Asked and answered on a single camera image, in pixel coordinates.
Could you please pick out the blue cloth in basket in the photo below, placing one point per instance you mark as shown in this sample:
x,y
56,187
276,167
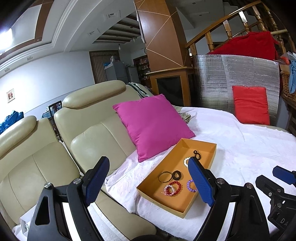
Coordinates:
x,y
292,78

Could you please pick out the grey refrigerator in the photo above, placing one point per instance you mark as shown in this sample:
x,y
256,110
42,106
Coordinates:
x,y
119,71

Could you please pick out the silver foil insulation panel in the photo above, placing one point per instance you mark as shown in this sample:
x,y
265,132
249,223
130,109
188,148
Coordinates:
x,y
217,74

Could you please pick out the beige leather sofa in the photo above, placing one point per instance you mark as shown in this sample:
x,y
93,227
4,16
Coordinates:
x,y
34,153

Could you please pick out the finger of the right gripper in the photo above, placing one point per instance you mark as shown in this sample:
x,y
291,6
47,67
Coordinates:
x,y
270,189
289,177

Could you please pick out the thin metal bangle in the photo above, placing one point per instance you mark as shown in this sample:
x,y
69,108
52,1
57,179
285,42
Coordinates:
x,y
165,177

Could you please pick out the olive crumpled cloth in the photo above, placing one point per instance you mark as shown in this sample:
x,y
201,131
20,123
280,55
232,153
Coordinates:
x,y
186,117

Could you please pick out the wooden cabinet column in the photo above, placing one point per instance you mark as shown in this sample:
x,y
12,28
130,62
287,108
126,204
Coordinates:
x,y
165,44

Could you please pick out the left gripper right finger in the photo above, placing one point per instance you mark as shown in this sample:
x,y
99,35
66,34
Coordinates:
x,y
248,220

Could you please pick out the red cloth on railing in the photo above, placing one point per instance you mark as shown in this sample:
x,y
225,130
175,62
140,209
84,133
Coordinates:
x,y
254,44

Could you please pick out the wooden stair railing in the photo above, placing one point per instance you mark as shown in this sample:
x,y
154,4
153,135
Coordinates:
x,y
252,17

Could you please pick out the red cushion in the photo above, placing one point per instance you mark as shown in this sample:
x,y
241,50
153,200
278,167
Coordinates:
x,y
251,105

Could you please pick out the wicker basket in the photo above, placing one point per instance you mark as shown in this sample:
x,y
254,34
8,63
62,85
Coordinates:
x,y
286,95

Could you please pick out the framed wall picture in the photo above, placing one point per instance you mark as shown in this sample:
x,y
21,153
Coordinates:
x,y
10,95

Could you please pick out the blue cloth left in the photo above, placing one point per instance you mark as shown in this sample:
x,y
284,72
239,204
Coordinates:
x,y
10,120

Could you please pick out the magenta cushion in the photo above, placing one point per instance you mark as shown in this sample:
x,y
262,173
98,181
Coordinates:
x,y
153,125

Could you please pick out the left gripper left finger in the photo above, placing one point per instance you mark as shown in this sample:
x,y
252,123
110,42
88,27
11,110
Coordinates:
x,y
49,220

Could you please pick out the orange cardboard tray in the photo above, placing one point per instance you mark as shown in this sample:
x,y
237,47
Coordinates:
x,y
178,195

